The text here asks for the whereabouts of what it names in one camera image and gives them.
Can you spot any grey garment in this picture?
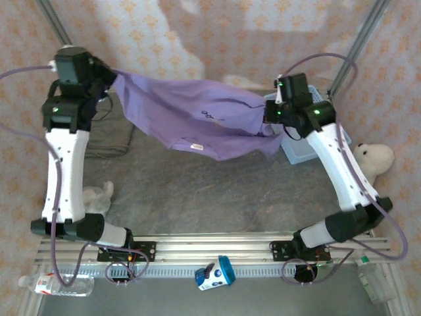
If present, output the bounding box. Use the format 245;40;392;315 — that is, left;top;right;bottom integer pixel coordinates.
84;92;136;159

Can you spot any purple t-shirt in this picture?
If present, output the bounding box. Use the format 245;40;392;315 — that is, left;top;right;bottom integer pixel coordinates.
111;68;284;162

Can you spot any light blue plastic basket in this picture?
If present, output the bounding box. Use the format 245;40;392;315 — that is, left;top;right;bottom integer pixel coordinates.
262;84;353;165

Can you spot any white plush toy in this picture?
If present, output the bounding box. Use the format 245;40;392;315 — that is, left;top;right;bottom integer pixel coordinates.
353;142;395;186

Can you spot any grey plush toy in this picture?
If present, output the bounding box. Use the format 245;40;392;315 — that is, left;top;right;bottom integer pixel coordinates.
81;180;115;219

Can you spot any clear water bottle red label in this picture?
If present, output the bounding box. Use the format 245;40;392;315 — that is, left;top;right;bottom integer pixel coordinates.
18;271;96;298

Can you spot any clear bottle green label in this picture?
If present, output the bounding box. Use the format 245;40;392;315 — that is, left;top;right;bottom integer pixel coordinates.
354;255;398;304

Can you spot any paper cup with blue lid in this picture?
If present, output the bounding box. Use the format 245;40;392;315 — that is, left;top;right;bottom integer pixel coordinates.
193;255;236;292

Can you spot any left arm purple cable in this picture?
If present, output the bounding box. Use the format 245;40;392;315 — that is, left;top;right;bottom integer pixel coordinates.
0;65;96;288

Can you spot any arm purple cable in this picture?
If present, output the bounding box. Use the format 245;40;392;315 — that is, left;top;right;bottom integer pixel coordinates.
0;65;96;288
281;52;409;263

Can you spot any aluminium frame post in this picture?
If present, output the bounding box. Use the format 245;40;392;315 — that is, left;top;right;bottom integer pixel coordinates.
328;0;392;97
34;0;72;47

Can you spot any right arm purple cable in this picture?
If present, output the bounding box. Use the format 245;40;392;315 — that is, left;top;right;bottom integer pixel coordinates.
281;52;409;263

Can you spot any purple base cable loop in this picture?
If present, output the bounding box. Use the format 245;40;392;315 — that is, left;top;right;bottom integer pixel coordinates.
104;251;151;286
281;258;334;286

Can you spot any aluminium rail frame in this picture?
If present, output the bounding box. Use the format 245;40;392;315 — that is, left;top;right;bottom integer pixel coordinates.
32;232;395;265

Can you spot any slotted grey cable duct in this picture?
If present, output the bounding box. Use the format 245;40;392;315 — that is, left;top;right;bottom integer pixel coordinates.
52;263;359;279

